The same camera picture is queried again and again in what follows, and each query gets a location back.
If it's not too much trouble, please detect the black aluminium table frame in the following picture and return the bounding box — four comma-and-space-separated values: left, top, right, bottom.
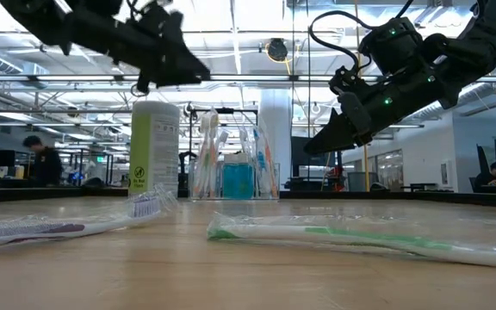
0, 185, 496, 208

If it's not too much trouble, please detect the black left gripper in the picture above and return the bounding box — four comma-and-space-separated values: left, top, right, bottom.
69, 8, 212, 94

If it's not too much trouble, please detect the black right camera cable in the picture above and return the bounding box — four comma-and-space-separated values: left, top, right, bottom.
307, 0, 417, 70

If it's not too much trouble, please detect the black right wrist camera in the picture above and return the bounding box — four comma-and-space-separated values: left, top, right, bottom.
328, 65, 362, 95

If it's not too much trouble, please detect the black ceiling cable reel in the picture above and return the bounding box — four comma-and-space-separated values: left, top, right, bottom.
266, 37, 290, 63

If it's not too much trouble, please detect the purple toothbrush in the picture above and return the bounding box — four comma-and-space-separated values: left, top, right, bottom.
0, 184, 179, 254

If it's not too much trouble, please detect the person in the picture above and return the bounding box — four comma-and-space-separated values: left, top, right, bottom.
22, 134, 65, 189
473, 160, 496, 194

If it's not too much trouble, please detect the white wipes canister green label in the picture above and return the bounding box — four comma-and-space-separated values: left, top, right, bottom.
127, 100, 182, 198

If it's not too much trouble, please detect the clear acrylic organizer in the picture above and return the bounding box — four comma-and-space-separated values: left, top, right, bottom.
189, 161, 282, 202

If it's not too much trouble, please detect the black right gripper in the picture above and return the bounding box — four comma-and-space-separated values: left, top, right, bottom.
302, 67, 452, 157

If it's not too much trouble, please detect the black equipment rack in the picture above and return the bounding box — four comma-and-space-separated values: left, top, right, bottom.
291, 136, 344, 191

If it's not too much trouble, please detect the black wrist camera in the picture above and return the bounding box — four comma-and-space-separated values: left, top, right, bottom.
328, 65, 362, 95
146, 2, 184, 35

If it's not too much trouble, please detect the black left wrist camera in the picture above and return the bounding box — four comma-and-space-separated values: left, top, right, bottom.
146, 2, 184, 35

